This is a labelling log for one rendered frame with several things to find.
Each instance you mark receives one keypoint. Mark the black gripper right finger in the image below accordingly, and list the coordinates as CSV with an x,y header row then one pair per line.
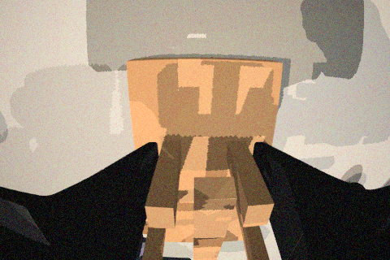
x,y
316,216

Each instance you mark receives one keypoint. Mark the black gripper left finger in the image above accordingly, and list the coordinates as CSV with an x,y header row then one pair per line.
x,y
99,218

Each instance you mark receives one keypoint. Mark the dark grey ball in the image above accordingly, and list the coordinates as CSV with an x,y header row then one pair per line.
x,y
358,185

